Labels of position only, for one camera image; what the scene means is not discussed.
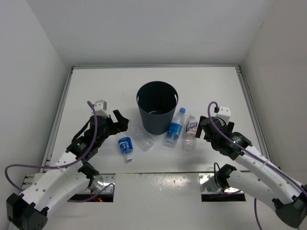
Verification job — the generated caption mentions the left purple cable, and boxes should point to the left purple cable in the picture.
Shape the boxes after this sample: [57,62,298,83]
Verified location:
[4,101,115,203]

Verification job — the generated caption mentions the aluminium frame rail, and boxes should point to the aluminium frame rail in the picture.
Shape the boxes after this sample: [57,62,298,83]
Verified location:
[235,65,272,160]
[41,66,74,166]

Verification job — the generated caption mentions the right aluminium frame rail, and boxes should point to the right aluminium frame rail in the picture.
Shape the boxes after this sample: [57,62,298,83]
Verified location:
[235,65,272,160]

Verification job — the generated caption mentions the orange white label bottle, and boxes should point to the orange white label bottle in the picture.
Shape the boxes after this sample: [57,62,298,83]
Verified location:
[182,114,198,151]

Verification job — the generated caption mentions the clear crushed plastic bottle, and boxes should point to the clear crushed plastic bottle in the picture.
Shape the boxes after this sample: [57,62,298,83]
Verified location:
[128,120,154,151]

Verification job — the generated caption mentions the black thin cable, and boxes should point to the black thin cable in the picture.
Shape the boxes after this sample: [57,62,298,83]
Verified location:
[213,162,227,192]

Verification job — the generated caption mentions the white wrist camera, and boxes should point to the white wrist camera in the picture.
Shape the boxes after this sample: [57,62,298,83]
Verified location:
[94,100,108,117]
[214,106,231,126]

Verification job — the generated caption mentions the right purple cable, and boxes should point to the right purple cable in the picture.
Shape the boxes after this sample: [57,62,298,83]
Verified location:
[207,101,307,230]

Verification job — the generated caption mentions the metal base plate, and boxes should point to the metal base plate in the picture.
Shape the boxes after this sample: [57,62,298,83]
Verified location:
[86,174,115,194]
[199,172,244,195]

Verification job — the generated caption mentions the dark grey plastic bin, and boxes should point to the dark grey plastic bin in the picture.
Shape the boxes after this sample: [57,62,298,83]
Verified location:
[136,81,178,135]

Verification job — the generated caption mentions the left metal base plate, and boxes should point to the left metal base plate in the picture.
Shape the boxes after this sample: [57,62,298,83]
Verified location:
[86,174,115,194]

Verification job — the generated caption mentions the tall blue cap bottle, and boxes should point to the tall blue cap bottle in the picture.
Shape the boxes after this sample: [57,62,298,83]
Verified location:
[164,107,186,148]

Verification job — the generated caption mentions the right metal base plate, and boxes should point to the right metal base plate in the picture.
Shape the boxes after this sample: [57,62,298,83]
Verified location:
[199,172,244,195]

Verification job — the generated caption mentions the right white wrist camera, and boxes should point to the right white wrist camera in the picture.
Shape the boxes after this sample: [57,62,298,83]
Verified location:
[214,106,231,126]

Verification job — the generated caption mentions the purple cable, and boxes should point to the purple cable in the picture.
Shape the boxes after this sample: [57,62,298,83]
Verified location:
[207,101,307,230]
[4,101,115,203]

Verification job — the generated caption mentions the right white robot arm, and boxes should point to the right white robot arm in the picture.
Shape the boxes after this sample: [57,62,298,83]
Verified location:
[196,116,307,229]

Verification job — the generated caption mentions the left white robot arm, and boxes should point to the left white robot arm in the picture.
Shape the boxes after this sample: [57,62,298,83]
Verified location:
[6,110,129,230]

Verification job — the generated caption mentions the left aluminium frame rail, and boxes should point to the left aluminium frame rail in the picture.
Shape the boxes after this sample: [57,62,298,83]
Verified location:
[41,66,74,166]

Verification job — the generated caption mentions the short blue label bottle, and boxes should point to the short blue label bottle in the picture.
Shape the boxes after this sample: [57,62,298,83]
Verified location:
[118,135,133,162]

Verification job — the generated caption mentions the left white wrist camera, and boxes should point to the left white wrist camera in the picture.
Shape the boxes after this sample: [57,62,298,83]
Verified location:
[94,100,108,117]

